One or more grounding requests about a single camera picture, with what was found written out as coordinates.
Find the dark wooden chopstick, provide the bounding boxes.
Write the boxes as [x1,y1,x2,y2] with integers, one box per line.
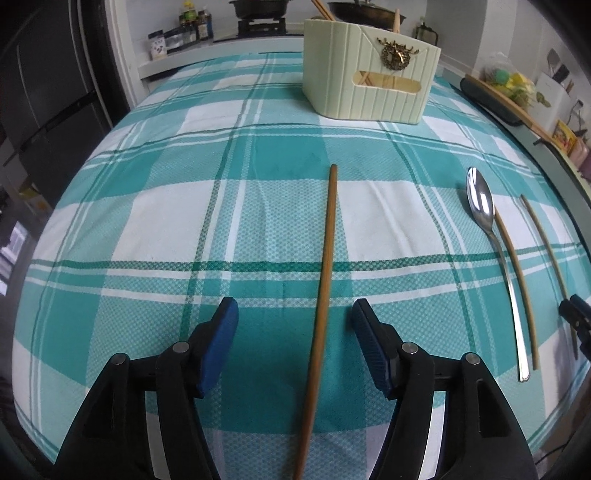
[293,164,338,480]

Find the large steel spoon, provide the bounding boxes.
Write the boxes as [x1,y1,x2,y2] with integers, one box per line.
[465,166,531,383]

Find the teal plaid tablecloth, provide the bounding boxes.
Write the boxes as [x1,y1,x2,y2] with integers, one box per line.
[13,53,590,479]

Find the yellow seasoning packet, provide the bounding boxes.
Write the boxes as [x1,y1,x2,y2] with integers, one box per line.
[552,120,577,156]

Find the white knife holder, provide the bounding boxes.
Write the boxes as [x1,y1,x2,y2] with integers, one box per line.
[529,48,573,134]

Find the wooden cutting board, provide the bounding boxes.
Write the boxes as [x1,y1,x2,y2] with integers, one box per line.
[460,74,552,142]

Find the bag of colourful sponges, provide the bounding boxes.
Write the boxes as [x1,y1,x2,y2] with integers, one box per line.
[481,52,551,110]

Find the cream utensil holder box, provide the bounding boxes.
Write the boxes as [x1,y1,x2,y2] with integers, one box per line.
[303,19,441,124]

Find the black refrigerator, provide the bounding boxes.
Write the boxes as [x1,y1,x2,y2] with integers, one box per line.
[1,1,129,205]

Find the glass water jug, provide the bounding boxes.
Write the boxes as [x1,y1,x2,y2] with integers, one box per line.
[414,18,439,46]

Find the black gas stove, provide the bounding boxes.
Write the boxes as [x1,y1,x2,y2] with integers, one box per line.
[214,18,304,42]

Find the sauce bottles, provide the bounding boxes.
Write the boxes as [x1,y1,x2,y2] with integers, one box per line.
[179,1,213,43]

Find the chopstick in holder right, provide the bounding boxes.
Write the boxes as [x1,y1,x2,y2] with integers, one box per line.
[393,8,402,34]

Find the chopstick in holder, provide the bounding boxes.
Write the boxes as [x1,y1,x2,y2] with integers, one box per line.
[393,8,402,34]
[311,0,335,21]

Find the wok with glass lid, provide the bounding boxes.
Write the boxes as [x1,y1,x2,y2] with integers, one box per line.
[329,1,394,30]

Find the clay pot orange lid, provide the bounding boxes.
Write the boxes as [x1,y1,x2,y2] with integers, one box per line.
[229,0,290,21]

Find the chopstick in holder left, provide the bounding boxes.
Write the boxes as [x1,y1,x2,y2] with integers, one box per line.
[311,0,335,21]

